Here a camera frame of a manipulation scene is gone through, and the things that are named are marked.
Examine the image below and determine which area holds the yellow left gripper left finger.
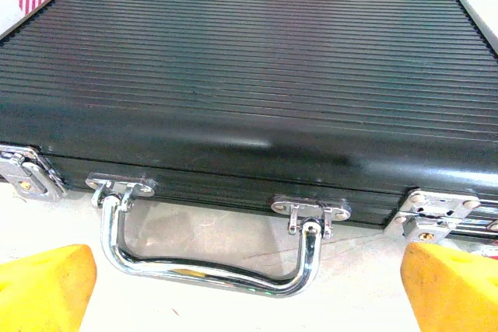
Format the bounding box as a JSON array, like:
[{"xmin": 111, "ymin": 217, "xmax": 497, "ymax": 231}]
[{"xmin": 0, "ymin": 243, "xmax": 98, "ymax": 332}]

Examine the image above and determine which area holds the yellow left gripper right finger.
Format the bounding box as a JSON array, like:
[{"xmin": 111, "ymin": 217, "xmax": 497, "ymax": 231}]
[{"xmin": 400, "ymin": 241, "xmax": 498, "ymax": 332}]

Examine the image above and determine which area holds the chrome briefcase latch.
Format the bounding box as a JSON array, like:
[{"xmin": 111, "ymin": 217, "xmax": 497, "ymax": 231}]
[
  {"xmin": 383, "ymin": 189, "xmax": 498, "ymax": 250},
  {"xmin": 0, "ymin": 144, "xmax": 68, "ymax": 203}
]

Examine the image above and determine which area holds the black ribbed briefcase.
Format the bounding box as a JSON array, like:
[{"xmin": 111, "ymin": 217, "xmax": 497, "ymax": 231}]
[{"xmin": 0, "ymin": 0, "xmax": 498, "ymax": 250}]

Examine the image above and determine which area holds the chrome briefcase handle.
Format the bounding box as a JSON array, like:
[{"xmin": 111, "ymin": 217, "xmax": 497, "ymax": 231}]
[{"xmin": 84, "ymin": 172, "xmax": 352, "ymax": 299}]

